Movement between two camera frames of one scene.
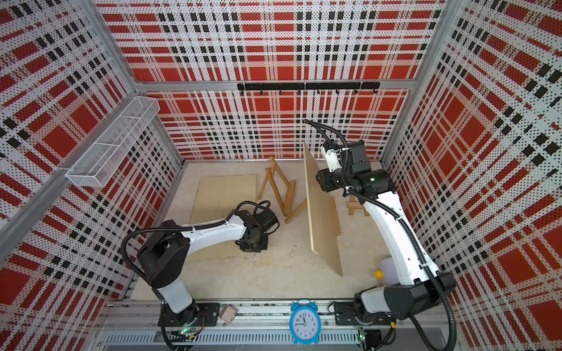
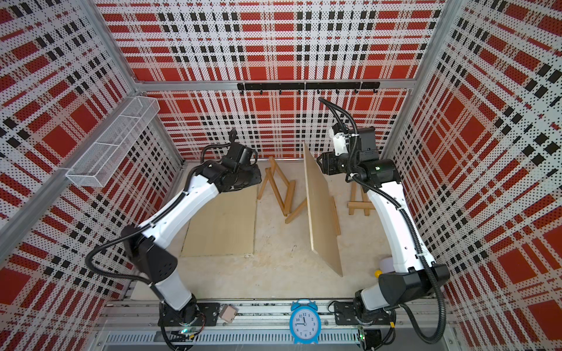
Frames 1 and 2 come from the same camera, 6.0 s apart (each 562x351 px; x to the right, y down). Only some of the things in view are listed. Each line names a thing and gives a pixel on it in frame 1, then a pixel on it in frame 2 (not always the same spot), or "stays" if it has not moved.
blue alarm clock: (305, 324) stays
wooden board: (216, 197) stays
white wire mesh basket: (96, 166) stays
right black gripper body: (331, 182) -> (335, 165)
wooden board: (325, 230) stays
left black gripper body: (258, 244) -> (247, 176)
